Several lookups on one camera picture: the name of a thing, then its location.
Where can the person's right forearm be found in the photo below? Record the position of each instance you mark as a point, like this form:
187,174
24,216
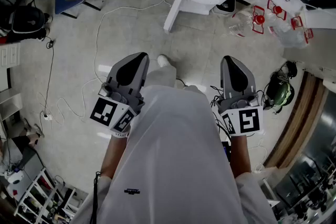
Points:
240,157

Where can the white wristband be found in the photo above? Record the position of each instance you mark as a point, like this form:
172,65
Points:
119,135

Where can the white metal shelf rack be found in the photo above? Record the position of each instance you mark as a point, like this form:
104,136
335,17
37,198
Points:
27,192

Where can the person's left forearm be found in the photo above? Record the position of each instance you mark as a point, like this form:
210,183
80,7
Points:
114,154

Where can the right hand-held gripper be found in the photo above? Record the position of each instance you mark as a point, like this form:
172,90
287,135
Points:
248,119

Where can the person's white shirt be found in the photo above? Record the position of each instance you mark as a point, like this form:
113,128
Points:
170,152

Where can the small white plug adapter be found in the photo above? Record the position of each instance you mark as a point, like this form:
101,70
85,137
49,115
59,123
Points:
48,117

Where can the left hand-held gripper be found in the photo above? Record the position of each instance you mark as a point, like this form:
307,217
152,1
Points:
105,112

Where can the person's light grey trousers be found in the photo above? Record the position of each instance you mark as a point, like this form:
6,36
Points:
161,76

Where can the black backpack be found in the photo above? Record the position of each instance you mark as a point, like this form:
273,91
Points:
26,21

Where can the black headphones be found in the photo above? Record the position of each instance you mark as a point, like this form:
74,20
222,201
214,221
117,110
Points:
292,69

